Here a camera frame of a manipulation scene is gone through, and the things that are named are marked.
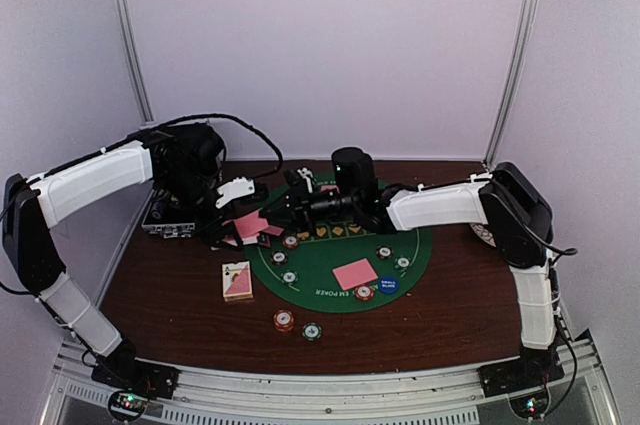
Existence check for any red-backed card deck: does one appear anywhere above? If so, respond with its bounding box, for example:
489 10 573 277
230 210 269 245

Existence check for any right frame post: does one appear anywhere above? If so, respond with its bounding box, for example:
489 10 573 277
483 0 539 170

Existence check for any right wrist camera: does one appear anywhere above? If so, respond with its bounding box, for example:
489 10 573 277
331 147 379 202

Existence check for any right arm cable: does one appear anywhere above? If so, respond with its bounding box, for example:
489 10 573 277
547 244 580 266

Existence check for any tan card box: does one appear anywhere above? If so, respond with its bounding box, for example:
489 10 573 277
221 261 253 302

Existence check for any blue small blind button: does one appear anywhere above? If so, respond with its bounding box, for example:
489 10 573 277
378 276 400 295

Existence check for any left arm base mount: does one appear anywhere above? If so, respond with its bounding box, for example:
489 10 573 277
91 360 180 399

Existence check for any dealt card bottom player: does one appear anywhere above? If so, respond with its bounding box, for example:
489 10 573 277
332 259 378 291

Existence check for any triangular all-in marker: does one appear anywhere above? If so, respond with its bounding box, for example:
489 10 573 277
256 234 271 248

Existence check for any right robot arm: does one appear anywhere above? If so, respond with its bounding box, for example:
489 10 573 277
259 148 560 387

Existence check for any orange chip stack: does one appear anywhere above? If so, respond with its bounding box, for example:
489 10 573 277
273 310 295 333

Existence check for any green chip stack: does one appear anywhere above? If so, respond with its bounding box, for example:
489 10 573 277
302 322 323 341

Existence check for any aluminium poker case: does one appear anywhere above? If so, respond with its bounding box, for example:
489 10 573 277
137 119 211 241

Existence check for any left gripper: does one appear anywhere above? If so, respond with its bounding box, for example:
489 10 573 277
158 166 244 251

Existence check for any frame post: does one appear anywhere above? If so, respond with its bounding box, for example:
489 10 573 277
114 0 154 124
483 0 539 170

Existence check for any aluminium front rail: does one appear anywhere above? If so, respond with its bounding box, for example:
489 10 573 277
35 339 623 424

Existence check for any dealt card top player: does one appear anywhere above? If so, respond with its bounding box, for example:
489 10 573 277
321 184 339 193

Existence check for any round green poker mat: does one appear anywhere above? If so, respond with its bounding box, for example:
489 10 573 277
245 220 433 314

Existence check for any dealt card player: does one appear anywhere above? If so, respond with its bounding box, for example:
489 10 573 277
332 259 378 291
321 184 339 193
262 225 284 236

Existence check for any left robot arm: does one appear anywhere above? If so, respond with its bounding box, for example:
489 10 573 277
1 122 255 389

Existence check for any brown chip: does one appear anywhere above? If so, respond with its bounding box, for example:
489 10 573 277
376 246 393 260
270 251 288 266

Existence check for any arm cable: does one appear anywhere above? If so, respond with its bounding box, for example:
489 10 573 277
169 113 284 181
547 244 580 266

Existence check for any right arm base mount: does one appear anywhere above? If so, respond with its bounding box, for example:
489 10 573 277
478 360 565 398

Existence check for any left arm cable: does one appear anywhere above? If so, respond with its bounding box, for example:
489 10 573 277
169 113 284 181

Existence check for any left frame post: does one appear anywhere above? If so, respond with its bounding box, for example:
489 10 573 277
114 0 154 124

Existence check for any patterned ceramic plate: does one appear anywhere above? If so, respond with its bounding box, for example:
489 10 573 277
470 224 496 247

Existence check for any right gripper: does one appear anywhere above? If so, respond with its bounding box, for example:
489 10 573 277
259 178 359 237

